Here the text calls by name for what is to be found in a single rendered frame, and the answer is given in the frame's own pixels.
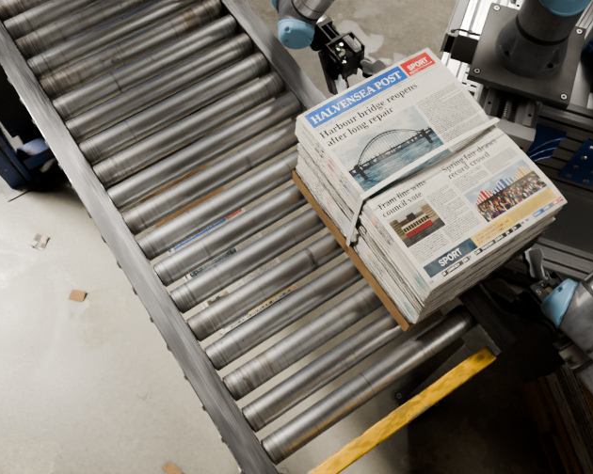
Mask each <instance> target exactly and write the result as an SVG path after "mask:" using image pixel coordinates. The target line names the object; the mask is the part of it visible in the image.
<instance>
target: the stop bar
mask: <svg viewBox="0 0 593 474"><path fill-rule="evenodd" d="M496 359H497V356H496V355H495V354H494V353H493V352H492V351H491V349H490V348H489V347H488V346H487V345H486V346H485V347H483V348H482V349H480V350H479V351H478V352H476V353H475V354H473V355H472V356H470V357H469V358H467V359H466V360H465V361H463V362H462V363H460V364H459V365H458V366H456V367H455V368H453V369H452V370H451V371H449V372H447V373H446V374H445V375H444V376H443V377H441V378H440V379H438V380H437V381H436V382H434V383H433V384H431V385H430V386H429V387H427V388H425V389H424V390H423V391H421V392H420V393H418V394H417V395H416V396H414V397H413V398H411V399H410V400H409V401H407V402H406V403H404V404H403V405H401V406H400V407H398V408H397V409H396V410H394V411H393V412H391V414H390V415H388V416H387V417H385V418H384V419H382V420H381V421H379V422H378V423H377V424H375V425H374V426H372V427H371V428H370V429H368V430H367V431H365V432H364V433H363V434H361V435H359V436H358V437H357V438H355V439H354V440H352V441H351V442H350V443H348V444H347V445H345V446H344V447H343V448H341V449H340V450H338V451H337V452H335V453H334V454H332V455H331V456H330V457H329V458H328V459H326V460H325V461H324V462H322V463H321V464H319V465H318V466H316V467H315V468H313V469H312V470H311V471H309V472H308V473H306V474H339V473H340V472H342V471H343V470H344V469H346V468H347V467H348V466H350V465H352V464H353V463H354V462H356V461H357V460H359V459H360V458H361V457H362V456H363V455H364V454H366V453H367V452H369V451H370V450H372V449H373V448H374V447H376V446H377V445H379V444H380V443H381V442H383V441H384V440H386V439H387V438H388V437H390V436H391V435H393V434H394V433H396V432H397V431H398V430H400V429H401V428H402V427H404V426H405V425H407V424H408V423H409V422H411V421H412V420H414V419H415V418H417V417H418V416H419V415H421V414H422V413H423V412H424V411H425V410H427V409H428V408H430V407H431V406H432V405H434V404H435V403H437V402H438V401H440V400H441V399H442V398H444V397H445V396H446V395H448V394H449V393H451V392H452V391H453V390H455V389H456V388H458V387H459V386H461V385H462V384H463V383H465V382H466V381H467V382H469V381H471V380H472V377H473V376H474V375H476V374H477V373H479V372H480V371H482V370H483V369H485V368H486V367H487V366H488V365H489V364H490V363H492V362H493V361H495V360H496Z"/></svg>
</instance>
